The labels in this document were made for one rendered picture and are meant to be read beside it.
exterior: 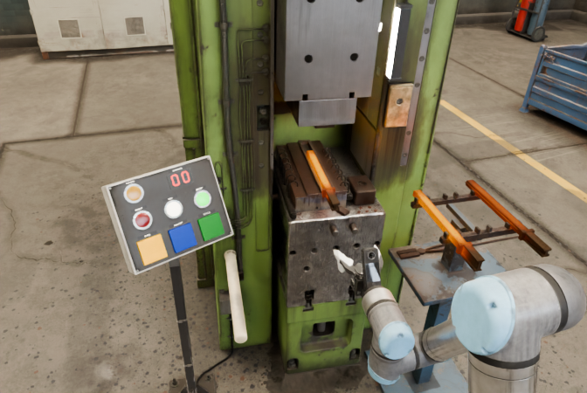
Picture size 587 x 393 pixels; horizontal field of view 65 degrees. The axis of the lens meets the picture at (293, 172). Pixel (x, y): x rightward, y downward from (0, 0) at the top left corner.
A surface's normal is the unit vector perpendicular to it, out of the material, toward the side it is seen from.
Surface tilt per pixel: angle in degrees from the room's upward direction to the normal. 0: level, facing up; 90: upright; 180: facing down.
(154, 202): 60
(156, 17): 90
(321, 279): 90
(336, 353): 90
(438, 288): 0
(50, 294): 0
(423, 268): 0
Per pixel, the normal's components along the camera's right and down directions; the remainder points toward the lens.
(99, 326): 0.03, -0.85
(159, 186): 0.53, -0.05
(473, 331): -0.95, 0.01
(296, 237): 0.20, 0.51
